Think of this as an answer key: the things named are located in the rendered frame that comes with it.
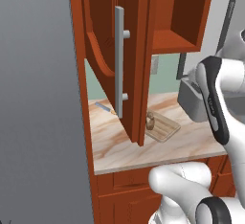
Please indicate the red-brown drawer front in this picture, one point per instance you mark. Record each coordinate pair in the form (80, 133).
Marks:
(132, 177)

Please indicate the red-brown side panel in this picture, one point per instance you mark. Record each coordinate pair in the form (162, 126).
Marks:
(78, 42)

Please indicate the small brown food item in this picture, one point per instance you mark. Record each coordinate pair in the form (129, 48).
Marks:
(150, 121)

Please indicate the grey wall outlet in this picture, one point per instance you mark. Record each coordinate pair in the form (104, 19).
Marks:
(155, 65)

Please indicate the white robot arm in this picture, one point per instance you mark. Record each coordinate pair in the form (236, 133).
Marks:
(180, 180)

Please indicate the grey countertop appliance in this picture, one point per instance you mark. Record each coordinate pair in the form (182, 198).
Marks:
(191, 106)

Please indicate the red-brown base cabinet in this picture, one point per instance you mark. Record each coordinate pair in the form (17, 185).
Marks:
(127, 191)

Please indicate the red-brown wall cabinet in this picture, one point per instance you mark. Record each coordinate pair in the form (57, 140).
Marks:
(166, 44)

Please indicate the blue-grey knife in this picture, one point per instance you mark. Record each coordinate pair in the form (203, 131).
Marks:
(103, 107)

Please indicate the red-brown cabinet door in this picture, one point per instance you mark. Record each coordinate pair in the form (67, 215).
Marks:
(134, 74)

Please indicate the light wooden cutting board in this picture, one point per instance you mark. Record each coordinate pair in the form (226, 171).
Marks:
(166, 127)

